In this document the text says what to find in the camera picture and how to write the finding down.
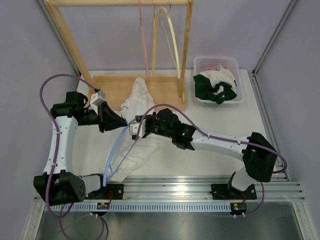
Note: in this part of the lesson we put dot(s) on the wooden clothes rack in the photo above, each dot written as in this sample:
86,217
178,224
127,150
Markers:
164,88

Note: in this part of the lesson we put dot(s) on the white plastic basket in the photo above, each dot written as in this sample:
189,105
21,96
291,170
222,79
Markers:
201,62

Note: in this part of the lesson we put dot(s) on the right aluminium frame post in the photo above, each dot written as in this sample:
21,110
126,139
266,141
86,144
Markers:
275,35

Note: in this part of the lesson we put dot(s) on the yellow hanger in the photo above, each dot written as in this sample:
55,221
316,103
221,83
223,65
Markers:
155,31

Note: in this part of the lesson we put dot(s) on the pink t shirt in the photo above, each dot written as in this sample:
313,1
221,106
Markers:
215,68

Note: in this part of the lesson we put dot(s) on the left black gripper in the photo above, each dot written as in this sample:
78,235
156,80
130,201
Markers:
108,119

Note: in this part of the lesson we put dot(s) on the dark green t shirt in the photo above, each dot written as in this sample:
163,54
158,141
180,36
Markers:
217,86

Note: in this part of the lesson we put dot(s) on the pink hanger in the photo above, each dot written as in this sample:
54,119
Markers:
145,53

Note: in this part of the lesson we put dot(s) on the blue white hanger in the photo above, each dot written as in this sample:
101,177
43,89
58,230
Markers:
108,171

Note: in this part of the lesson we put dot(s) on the cream hanger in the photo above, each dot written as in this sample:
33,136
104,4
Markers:
170,38

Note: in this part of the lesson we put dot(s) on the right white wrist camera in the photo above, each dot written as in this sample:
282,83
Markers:
133,130

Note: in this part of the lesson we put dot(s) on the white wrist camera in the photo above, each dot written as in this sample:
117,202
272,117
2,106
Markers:
133,130
97,99

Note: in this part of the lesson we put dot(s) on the aluminium frame post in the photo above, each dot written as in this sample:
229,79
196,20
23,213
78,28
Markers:
58,36
275,35

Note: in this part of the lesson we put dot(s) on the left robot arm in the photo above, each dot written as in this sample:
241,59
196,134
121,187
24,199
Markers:
62,145

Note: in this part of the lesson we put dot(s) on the left aluminium frame post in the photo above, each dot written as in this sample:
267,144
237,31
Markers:
58,36

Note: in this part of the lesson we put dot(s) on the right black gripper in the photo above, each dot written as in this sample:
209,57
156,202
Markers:
148,118

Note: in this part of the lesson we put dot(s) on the white slotted cable duct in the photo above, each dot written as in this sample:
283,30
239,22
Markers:
166,207

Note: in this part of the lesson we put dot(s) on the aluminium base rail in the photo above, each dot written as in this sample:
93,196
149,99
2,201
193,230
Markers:
189,189

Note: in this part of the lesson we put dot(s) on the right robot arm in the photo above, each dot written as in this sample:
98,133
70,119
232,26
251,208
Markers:
256,153

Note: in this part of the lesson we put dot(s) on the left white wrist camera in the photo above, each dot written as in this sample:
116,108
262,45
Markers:
97,99

